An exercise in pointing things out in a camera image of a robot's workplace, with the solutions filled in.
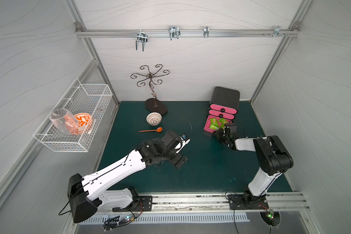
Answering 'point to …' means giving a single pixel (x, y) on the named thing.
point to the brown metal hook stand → (152, 105)
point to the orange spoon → (159, 129)
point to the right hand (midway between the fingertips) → (214, 131)
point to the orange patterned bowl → (85, 122)
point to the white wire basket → (93, 99)
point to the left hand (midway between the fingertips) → (180, 153)
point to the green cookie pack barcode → (223, 122)
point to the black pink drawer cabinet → (224, 104)
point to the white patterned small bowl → (154, 118)
